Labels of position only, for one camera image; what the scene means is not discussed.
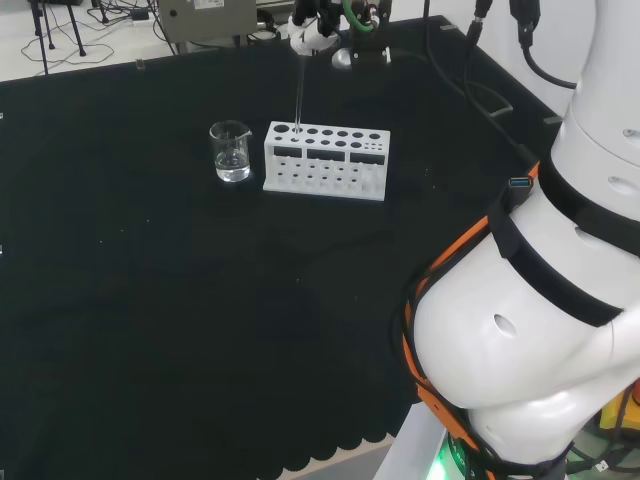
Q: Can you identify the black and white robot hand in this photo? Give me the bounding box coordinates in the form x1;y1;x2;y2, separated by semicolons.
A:
286;0;344;56

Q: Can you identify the white test tube rack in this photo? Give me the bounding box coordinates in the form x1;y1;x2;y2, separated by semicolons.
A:
262;120;392;202

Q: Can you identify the grey metal cabinet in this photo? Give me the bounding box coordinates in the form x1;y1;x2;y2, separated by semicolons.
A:
156;0;260;45

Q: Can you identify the clear glass beaker with water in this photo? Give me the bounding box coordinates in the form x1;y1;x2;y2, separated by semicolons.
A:
208;119;252;184

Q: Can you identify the black tripod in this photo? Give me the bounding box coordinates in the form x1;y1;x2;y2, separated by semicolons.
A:
27;0;87;76

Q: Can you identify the black bench cloth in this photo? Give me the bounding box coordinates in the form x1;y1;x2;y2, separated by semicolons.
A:
0;14;566;480

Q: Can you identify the yellow stop button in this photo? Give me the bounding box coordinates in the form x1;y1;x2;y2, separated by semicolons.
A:
597;378;640;432

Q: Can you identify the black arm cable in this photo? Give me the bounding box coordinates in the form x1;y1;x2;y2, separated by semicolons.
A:
508;0;580;91
422;0;535;164

